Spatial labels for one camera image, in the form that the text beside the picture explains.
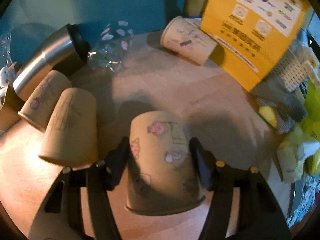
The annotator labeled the paper cup with pink print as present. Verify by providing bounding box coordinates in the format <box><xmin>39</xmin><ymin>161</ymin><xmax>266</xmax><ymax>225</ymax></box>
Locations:
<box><xmin>126</xmin><ymin>111</ymin><xmax>205</xmax><ymax>216</ymax></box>

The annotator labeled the middle lying paper cup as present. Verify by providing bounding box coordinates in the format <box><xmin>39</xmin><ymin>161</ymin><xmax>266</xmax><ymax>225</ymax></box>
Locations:
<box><xmin>39</xmin><ymin>87</ymin><xmax>98</xmax><ymax>167</ymax></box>

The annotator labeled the lying paper cup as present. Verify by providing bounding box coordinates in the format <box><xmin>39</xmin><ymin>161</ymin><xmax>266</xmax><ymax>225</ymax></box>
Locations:
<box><xmin>18</xmin><ymin>70</ymin><xmax>72</xmax><ymax>133</ymax></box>
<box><xmin>39</xmin><ymin>87</ymin><xmax>98</xmax><ymax>167</ymax></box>

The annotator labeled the left lying paper cup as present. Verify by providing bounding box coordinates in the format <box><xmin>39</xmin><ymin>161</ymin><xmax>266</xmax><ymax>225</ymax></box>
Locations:
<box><xmin>18</xmin><ymin>70</ymin><xmax>72</xmax><ymax>133</ymax></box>

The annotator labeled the far paper cup by bag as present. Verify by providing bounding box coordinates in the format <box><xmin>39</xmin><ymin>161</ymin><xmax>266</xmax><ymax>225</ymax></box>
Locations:
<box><xmin>160</xmin><ymin>16</ymin><xmax>217</xmax><ymax>65</ymax></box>

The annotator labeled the tissue pack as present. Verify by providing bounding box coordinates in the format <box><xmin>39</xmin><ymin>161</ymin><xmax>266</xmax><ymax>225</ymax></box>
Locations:
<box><xmin>277</xmin><ymin>126</ymin><xmax>319</xmax><ymax>184</ymax></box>

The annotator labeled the yellow plastic shopping bag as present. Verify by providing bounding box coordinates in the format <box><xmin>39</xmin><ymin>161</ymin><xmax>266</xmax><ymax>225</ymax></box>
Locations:
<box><xmin>302</xmin><ymin>80</ymin><xmax>320</xmax><ymax>176</ymax></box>

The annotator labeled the yellow sponge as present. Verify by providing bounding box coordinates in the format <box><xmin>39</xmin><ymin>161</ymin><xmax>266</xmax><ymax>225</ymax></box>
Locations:
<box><xmin>258</xmin><ymin>106</ymin><xmax>277</xmax><ymax>128</ymax></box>

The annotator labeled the grey cloth rag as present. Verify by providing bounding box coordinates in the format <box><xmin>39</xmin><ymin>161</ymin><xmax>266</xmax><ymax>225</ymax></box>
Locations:
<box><xmin>250</xmin><ymin>75</ymin><xmax>307</xmax><ymax>134</ymax></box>

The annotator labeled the cardboard tray box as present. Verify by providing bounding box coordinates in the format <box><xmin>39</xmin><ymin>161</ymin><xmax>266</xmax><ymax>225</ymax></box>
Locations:
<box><xmin>0</xmin><ymin>62</ymin><xmax>26</xmax><ymax>132</ymax></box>

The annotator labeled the white plastic basket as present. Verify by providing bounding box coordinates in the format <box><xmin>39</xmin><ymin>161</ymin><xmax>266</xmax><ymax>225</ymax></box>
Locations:
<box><xmin>271</xmin><ymin>47</ymin><xmax>319</xmax><ymax>92</ymax></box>

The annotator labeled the stainless steel tumbler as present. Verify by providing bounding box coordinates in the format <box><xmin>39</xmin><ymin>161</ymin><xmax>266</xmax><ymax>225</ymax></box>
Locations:
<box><xmin>13</xmin><ymin>24</ymin><xmax>90</xmax><ymax>101</ymax></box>

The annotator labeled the clear glass with white dots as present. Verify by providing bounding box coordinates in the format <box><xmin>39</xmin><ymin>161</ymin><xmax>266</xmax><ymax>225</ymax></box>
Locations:
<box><xmin>87</xmin><ymin>20</ymin><xmax>135</xmax><ymax>73</ymax></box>

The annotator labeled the yellow paper delivery bag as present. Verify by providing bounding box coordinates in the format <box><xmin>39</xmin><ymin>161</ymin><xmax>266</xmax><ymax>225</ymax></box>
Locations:
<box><xmin>201</xmin><ymin>0</ymin><xmax>310</xmax><ymax>91</ymax></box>

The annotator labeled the teal curtain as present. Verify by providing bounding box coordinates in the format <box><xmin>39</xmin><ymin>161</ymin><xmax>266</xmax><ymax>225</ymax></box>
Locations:
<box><xmin>1</xmin><ymin>0</ymin><xmax>185</xmax><ymax>62</ymax></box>

